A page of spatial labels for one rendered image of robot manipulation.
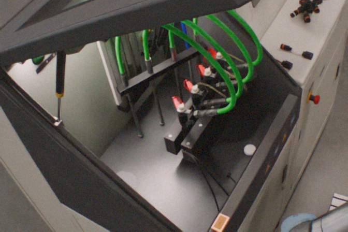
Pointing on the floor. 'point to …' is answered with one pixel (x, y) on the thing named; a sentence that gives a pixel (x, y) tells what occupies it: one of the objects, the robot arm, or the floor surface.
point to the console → (261, 11)
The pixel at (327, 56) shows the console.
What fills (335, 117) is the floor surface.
